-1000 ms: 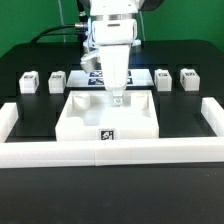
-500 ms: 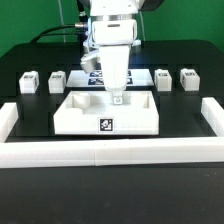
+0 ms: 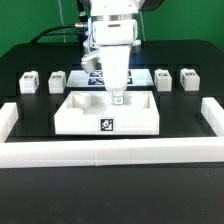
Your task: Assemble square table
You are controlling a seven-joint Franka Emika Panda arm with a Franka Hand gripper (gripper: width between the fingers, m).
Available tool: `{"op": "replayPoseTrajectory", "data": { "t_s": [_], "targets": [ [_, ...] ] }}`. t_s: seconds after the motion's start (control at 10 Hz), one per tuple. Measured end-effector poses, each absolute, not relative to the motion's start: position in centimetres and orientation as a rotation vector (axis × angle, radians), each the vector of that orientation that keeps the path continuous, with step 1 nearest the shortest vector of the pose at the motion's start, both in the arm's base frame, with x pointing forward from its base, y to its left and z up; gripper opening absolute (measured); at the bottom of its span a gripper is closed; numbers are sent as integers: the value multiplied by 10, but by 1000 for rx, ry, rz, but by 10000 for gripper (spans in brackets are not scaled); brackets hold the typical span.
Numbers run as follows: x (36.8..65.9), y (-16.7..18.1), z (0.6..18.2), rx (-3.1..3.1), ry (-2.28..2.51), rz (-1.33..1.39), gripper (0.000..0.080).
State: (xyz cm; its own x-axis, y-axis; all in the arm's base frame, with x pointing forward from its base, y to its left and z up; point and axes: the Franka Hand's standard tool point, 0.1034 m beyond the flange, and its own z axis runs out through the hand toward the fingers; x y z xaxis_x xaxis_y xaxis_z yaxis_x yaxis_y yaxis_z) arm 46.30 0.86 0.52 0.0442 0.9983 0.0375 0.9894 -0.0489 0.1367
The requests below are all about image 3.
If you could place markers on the white marker sheet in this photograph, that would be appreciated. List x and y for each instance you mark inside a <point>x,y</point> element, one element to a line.
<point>136,77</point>

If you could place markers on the white U-shaped obstacle fence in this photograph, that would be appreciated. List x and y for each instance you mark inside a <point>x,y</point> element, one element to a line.
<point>102,152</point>

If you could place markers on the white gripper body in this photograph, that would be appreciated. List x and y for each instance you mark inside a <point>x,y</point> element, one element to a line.
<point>113,40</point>

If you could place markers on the white square table top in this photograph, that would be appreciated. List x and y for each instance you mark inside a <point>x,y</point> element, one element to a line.
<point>94,113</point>

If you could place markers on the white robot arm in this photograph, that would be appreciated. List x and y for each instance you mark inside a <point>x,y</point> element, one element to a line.
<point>113,10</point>

